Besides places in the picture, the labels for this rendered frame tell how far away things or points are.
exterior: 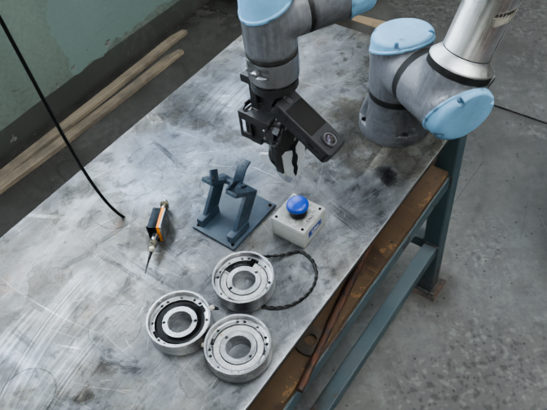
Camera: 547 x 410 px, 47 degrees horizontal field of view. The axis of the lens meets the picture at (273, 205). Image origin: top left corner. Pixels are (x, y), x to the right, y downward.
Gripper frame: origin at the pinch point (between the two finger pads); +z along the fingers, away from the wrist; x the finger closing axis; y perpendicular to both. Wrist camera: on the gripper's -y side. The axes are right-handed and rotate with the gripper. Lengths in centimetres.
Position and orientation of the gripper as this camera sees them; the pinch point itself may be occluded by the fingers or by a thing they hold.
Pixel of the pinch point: (294, 176)
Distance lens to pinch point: 106.2
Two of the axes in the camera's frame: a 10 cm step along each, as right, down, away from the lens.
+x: -6.0, 6.4, -4.9
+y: -8.0, -4.1, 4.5
